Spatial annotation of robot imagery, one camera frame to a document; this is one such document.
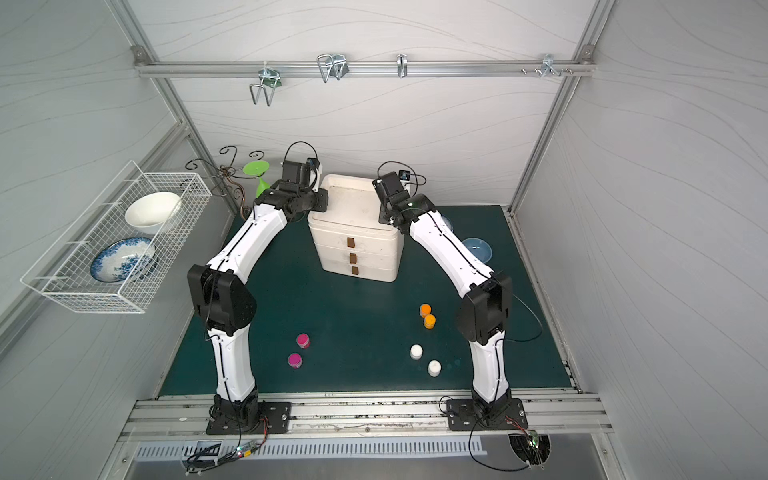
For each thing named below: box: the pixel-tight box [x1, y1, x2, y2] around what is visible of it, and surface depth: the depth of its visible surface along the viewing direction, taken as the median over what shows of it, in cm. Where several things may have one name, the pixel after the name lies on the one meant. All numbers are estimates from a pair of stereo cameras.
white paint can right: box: [427, 359, 442, 378], surface depth 81 cm
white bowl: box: [125, 191, 182, 231], surface depth 73 cm
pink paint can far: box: [296, 333, 310, 349], surface depth 86 cm
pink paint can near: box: [287, 352, 303, 369], surface depth 83 cm
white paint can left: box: [410, 344, 423, 360], surface depth 84 cm
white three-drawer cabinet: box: [307, 174, 405, 283], surface depth 90 cm
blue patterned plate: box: [90, 237, 159, 284], surface depth 65 cm
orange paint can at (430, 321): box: [424, 314, 437, 330], surface depth 90 cm
